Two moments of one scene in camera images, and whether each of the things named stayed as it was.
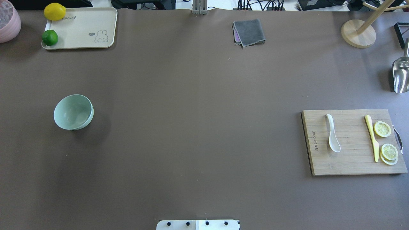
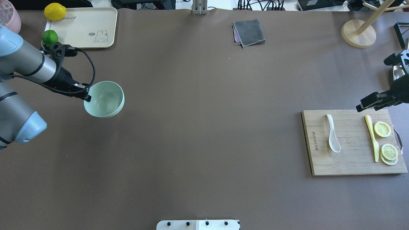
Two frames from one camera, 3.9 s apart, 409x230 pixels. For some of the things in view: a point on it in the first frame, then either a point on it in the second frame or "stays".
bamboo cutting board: (356, 156) stays
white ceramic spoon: (334, 143) stays
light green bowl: (73, 112) -> (107, 99)
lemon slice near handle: (382, 129) stays
